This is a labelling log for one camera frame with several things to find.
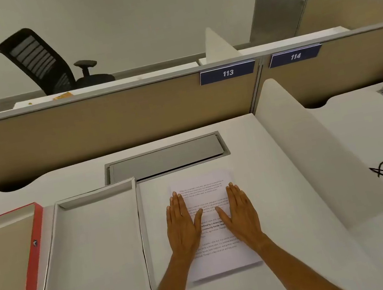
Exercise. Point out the yellow paper item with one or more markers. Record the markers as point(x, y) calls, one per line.
point(62, 96)

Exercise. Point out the person's left middle finger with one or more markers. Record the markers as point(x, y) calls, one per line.
point(177, 207)

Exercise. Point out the white printed paper sheet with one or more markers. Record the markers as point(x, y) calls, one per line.
point(216, 256)

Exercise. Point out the person's right forearm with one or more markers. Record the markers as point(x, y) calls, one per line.
point(302, 271)

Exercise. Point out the white rounded desk divider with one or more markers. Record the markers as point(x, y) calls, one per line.
point(218, 46)
point(321, 149)

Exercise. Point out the blue number sign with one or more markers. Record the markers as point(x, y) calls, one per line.
point(227, 73)
point(295, 56)

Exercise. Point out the person's right thumb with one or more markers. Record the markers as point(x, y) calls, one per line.
point(223, 214)

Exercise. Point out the white cardboard box tray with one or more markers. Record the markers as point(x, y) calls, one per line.
point(96, 255)

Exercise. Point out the person's right little finger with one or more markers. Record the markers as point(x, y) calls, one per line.
point(248, 205)

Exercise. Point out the person's left thumb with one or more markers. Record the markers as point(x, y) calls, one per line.
point(197, 217)

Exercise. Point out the person's right hand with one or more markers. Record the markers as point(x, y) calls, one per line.
point(245, 224)

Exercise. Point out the person's left hand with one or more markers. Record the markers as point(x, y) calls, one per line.
point(181, 231)

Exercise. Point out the beige cubicle partition panel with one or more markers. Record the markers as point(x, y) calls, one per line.
point(347, 64)
point(100, 129)

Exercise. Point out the person's left little finger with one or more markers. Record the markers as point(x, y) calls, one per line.
point(168, 217)

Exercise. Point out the person's right middle finger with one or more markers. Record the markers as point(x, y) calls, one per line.
point(236, 198)

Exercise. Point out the black mesh office chair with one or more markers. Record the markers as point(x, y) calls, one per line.
point(36, 59)

